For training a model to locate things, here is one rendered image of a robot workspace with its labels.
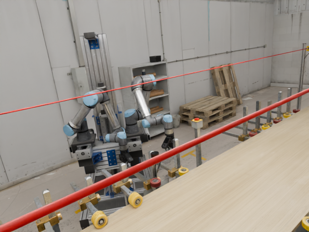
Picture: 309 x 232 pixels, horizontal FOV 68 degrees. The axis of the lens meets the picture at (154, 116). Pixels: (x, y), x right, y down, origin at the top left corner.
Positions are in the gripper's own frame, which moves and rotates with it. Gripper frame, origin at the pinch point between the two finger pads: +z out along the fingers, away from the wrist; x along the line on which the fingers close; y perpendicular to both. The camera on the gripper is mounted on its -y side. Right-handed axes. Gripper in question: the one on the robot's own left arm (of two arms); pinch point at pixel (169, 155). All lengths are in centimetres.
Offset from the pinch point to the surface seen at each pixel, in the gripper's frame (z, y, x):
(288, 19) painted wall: -130, 774, -45
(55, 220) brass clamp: 1, -95, 26
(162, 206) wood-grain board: 6, -54, -23
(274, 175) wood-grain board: 6, 8, -80
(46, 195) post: -16, -96, 27
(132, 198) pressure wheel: -1, -62, -6
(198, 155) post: 6.5, 20.2, -17.9
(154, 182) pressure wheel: 4.9, -34.4, -5.1
